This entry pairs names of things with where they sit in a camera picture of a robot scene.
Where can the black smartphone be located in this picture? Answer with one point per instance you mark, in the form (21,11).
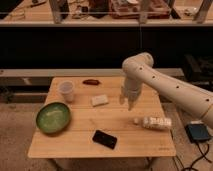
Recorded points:
(104,139)

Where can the green bowl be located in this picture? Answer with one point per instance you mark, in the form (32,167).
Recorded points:
(53,118)

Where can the blue black power box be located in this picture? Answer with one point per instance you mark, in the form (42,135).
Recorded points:
(197,133)

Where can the wooden folding table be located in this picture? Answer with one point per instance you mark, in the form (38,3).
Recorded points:
(113,119)

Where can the long workbench shelf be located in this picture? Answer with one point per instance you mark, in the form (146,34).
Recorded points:
(106,13)

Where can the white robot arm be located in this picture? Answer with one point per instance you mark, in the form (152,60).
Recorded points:
(138,69)

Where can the dark red sausage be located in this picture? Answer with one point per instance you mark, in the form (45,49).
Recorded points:
(91,82)

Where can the translucent plastic cup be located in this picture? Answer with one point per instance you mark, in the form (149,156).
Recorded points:
(66,89)

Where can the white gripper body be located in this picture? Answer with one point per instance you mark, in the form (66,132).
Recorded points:
(130,95)

